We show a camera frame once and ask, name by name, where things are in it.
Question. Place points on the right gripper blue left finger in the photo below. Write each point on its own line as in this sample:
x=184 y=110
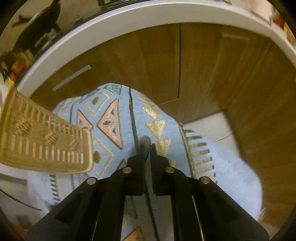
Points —
x=130 y=179

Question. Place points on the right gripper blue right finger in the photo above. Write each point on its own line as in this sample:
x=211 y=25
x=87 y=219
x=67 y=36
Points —
x=166 y=180

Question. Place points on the metal spoon black handle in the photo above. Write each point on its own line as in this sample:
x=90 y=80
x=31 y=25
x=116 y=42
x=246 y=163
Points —
x=146 y=213

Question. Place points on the light blue patterned tablecloth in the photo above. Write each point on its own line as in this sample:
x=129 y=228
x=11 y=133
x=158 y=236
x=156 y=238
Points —
x=222 y=197

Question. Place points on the beige plastic utensil basket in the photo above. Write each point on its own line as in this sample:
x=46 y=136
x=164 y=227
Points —
x=32 y=138

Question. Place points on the black wok with lid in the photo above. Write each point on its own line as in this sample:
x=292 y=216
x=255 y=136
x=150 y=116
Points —
x=37 y=28

